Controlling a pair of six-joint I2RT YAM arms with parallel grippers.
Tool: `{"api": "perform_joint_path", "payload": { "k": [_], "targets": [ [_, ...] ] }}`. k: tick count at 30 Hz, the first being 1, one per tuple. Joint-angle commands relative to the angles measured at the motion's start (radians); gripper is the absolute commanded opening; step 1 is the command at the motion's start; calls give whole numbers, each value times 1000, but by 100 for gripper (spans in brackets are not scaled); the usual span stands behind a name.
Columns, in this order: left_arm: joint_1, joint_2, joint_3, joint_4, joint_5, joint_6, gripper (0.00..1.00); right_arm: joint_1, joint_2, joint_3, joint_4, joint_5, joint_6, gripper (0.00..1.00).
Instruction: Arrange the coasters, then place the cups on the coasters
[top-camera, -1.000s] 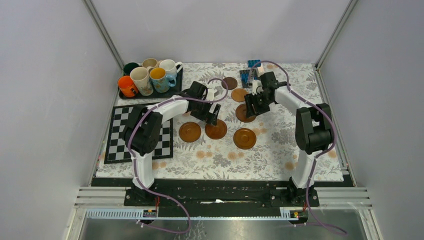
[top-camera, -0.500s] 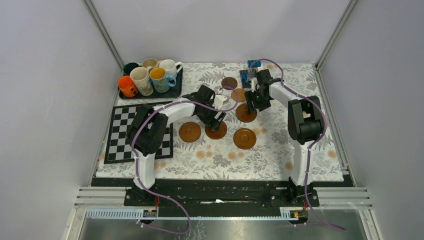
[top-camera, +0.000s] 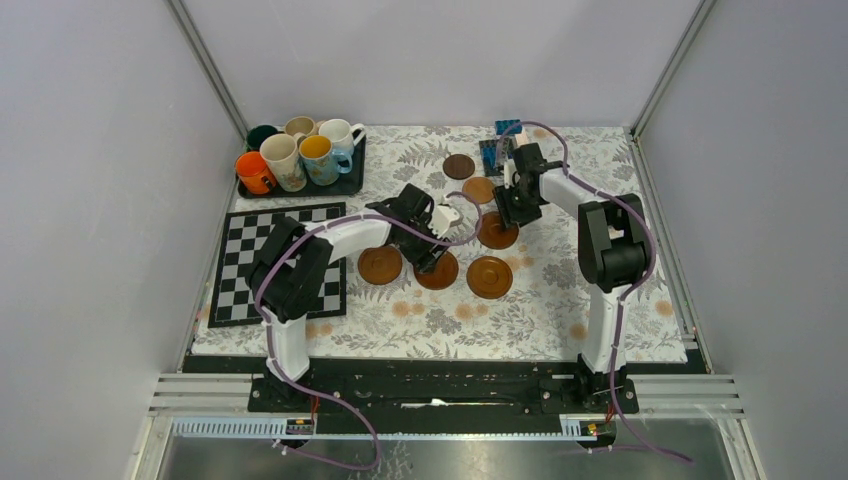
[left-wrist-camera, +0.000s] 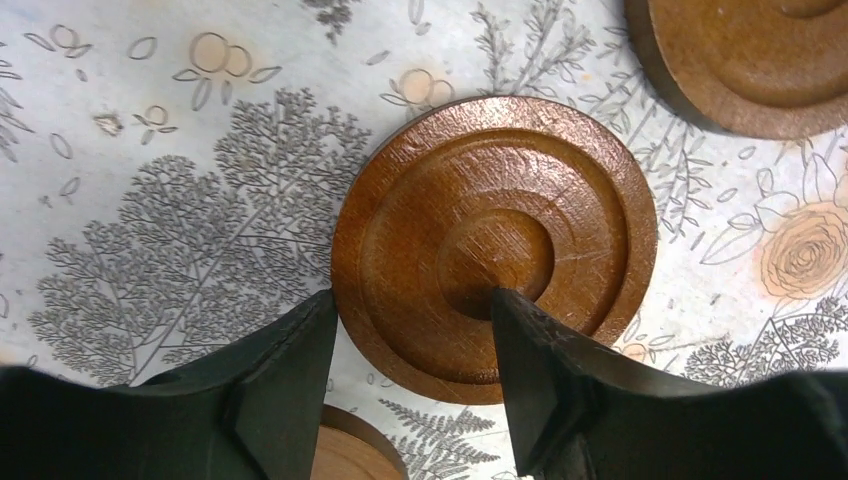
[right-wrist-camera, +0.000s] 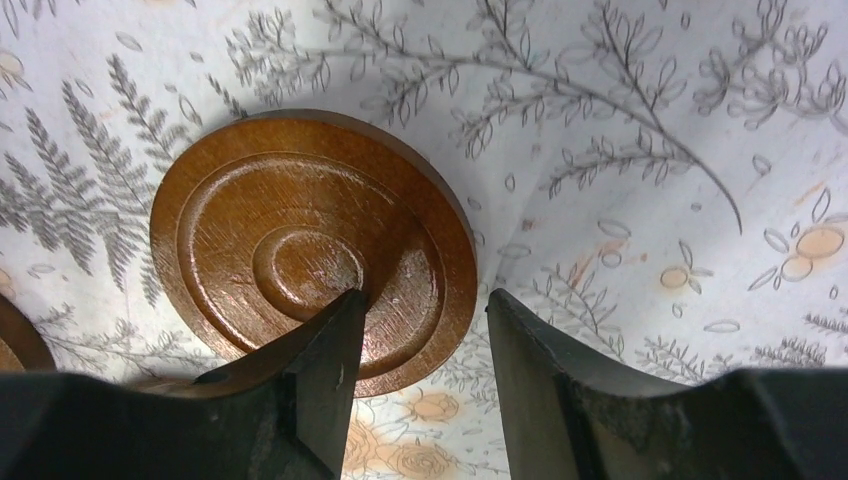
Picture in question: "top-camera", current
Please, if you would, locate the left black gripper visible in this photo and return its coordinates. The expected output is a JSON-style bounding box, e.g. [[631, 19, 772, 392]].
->
[[399, 213, 450, 273]]

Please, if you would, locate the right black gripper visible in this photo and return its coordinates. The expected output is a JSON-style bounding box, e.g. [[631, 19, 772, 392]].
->
[[492, 181, 543, 233]]

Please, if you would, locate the brown wooden coaster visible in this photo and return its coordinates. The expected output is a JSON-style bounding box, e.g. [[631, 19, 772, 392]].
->
[[477, 211, 519, 250], [357, 246, 403, 285], [413, 252, 459, 290], [466, 256, 513, 299]]

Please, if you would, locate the light wooden coaster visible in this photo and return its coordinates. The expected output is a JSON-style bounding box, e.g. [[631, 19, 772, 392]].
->
[[462, 177, 495, 204]]

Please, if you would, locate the dark wooden coaster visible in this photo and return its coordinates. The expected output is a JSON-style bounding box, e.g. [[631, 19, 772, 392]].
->
[[442, 154, 476, 180]]

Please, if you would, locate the black serving tray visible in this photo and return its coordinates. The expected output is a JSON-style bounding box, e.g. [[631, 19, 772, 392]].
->
[[235, 136, 367, 199]]

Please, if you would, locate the blue mug yellow inside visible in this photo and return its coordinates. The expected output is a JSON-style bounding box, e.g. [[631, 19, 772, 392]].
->
[[299, 135, 353, 186]]

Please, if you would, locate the white mug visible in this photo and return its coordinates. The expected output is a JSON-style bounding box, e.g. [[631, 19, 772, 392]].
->
[[318, 119, 365, 153]]

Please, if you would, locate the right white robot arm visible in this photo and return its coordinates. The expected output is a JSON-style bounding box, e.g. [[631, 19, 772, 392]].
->
[[494, 144, 656, 412]]

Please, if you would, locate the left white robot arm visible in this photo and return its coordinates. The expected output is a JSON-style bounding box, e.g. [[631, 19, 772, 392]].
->
[[247, 184, 463, 411]]

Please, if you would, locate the floral table cloth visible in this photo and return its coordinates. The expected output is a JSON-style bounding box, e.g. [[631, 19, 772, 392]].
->
[[190, 126, 687, 363]]

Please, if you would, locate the white lego brick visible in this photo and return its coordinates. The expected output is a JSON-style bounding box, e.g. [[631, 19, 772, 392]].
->
[[514, 131, 530, 147]]

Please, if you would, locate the blue lego brick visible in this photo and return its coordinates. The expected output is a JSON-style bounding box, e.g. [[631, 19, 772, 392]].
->
[[495, 119, 523, 136]]

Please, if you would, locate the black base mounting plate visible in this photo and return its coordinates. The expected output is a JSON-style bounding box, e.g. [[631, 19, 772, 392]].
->
[[182, 349, 709, 436]]

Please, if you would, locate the tall cream floral mug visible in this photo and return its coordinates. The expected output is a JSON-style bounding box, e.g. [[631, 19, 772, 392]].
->
[[259, 133, 307, 192]]

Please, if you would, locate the beige mug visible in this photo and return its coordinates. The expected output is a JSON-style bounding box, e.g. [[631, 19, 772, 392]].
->
[[283, 116, 319, 144]]

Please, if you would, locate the orange mug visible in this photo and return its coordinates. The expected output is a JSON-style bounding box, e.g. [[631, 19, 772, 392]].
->
[[235, 151, 277, 195]]

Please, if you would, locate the black white chessboard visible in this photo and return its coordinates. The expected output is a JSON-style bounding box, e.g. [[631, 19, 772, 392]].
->
[[208, 202, 347, 328]]

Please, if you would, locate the dark green mug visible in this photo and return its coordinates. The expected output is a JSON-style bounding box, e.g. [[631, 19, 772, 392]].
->
[[245, 124, 280, 151]]

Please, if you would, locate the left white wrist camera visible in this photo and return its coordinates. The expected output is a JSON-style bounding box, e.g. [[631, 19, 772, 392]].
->
[[427, 204, 463, 239]]

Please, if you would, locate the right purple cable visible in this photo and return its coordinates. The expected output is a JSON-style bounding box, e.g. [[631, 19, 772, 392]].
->
[[495, 120, 693, 463]]

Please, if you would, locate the purple cable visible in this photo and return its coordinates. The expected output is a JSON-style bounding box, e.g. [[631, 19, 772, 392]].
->
[[495, 120, 693, 463], [254, 190, 485, 472]]

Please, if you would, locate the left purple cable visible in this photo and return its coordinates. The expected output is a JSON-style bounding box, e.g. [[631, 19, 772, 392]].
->
[[254, 190, 485, 472]]

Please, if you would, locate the white slotted cable duct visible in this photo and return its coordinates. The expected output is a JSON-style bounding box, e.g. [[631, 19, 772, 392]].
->
[[171, 417, 599, 443]]

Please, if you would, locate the aluminium frame rail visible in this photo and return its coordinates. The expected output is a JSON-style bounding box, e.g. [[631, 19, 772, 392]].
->
[[150, 373, 745, 419]]

